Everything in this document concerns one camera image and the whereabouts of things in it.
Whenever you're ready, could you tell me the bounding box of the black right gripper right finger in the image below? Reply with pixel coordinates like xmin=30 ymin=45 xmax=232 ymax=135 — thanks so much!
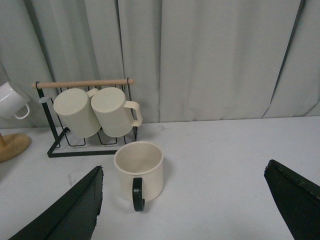
xmin=264 ymin=159 xmax=320 ymax=240

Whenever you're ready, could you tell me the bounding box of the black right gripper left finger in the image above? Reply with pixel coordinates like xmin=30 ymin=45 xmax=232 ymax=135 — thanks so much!
xmin=11 ymin=166 xmax=104 ymax=240

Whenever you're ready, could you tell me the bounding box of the cream mug with black handle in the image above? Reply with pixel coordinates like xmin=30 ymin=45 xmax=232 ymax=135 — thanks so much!
xmin=113 ymin=141 xmax=164 ymax=212

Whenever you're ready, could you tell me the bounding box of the cream ribbed cup right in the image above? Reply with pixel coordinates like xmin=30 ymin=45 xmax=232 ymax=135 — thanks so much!
xmin=91 ymin=87 xmax=143 ymax=138

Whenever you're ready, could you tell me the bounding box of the cream ribbed cup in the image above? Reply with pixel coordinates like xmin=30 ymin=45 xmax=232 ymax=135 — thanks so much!
xmin=91 ymin=87 xmax=143 ymax=138
xmin=53 ymin=88 xmax=101 ymax=138

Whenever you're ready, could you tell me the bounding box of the cream ribbed cup left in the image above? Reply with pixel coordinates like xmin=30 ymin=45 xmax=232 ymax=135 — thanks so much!
xmin=53 ymin=88 xmax=101 ymax=138

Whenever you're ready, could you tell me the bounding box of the wooden mug tree base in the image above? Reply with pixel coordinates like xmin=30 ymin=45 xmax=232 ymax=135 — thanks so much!
xmin=0 ymin=133 xmax=31 ymax=163

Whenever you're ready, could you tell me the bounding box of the white hanging mug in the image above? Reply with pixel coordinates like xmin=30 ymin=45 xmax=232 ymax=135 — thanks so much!
xmin=0 ymin=82 xmax=30 ymax=120

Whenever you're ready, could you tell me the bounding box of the grey curtain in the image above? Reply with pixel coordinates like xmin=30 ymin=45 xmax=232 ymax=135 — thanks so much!
xmin=0 ymin=0 xmax=320 ymax=129

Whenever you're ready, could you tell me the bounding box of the black wire cup rack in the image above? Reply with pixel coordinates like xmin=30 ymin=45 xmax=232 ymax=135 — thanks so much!
xmin=32 ymin=78 xmax=143 ymax=158

